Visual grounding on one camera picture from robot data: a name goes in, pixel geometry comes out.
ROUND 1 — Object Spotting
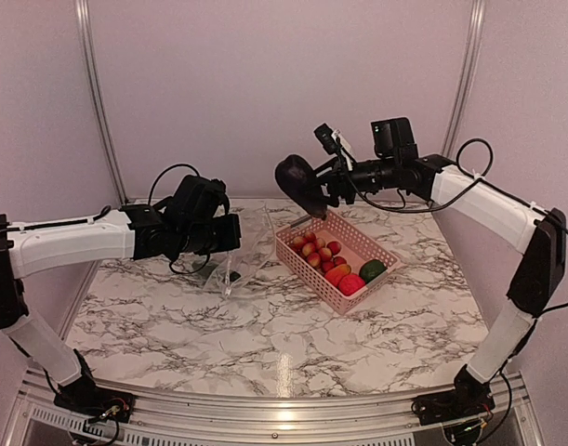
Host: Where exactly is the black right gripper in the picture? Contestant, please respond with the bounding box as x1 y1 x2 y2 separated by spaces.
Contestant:
298 156 399 207

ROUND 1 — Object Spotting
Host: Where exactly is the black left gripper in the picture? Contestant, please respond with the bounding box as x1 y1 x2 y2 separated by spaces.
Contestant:
178 212 241 255

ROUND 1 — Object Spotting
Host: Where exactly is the dark purple eggplant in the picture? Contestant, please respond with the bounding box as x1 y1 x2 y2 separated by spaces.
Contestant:
274 154 327 219

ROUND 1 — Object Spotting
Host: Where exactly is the clear zip top bag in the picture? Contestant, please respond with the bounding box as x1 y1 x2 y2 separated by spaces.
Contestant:
203 202 276 297

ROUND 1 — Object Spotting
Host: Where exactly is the long green cucumber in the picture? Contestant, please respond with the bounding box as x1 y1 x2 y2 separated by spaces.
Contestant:
197 262 243 284

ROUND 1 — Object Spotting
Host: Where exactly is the red yellow lychee bunch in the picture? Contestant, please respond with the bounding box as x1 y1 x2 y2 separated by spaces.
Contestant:
289 231 348 274

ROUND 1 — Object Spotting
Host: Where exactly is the pink perforated plastic basket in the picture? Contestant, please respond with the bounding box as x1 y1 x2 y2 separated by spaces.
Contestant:
275 211 403 315

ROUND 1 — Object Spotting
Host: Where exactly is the orange red mango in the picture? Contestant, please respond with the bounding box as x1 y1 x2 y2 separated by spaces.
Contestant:
324 264 351 287

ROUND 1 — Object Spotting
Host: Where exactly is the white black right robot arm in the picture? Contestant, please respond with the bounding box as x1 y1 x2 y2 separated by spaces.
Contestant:
292 154 566 416

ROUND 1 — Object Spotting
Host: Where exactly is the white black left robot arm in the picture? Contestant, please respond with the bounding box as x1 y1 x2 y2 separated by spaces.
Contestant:
0 175 242 413

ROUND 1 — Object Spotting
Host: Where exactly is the green bell pepper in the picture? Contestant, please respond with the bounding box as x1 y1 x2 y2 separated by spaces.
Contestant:
359 259 387 283

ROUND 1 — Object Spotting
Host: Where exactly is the pink red apple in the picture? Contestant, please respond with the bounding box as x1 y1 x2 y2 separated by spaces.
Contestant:
337 273 365 296

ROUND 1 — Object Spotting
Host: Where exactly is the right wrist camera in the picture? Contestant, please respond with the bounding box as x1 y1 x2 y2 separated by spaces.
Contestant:
313 123 354 160

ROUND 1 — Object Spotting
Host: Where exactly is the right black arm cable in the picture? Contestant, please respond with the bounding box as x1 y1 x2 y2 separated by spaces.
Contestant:
338 138 568 410

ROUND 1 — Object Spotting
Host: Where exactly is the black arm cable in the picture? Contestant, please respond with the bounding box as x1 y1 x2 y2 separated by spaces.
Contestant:
338 138 568 410
148 162 201 205

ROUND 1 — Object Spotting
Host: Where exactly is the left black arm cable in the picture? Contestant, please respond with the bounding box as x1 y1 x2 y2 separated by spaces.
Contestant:
148 162 201 205

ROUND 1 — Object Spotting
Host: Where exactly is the right aluminium frame post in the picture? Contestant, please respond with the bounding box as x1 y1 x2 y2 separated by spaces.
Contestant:
442 0 487 157

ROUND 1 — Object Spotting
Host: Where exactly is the aluminium frame post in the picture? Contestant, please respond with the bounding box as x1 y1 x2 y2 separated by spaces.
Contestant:
442 0 487 157
74 0 129 204

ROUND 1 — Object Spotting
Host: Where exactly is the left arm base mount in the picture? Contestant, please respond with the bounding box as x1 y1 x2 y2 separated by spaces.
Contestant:
53 349 135 423

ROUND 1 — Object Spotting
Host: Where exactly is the left aluminium frame post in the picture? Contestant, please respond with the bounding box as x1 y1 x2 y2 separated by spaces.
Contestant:
74 0 129 204

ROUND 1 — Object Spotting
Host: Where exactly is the aluminium front rail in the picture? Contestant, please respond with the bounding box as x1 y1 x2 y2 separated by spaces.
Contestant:
1 369 545 445

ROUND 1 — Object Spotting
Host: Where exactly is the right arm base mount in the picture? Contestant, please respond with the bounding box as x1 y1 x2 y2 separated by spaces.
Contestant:
411 375 495 426

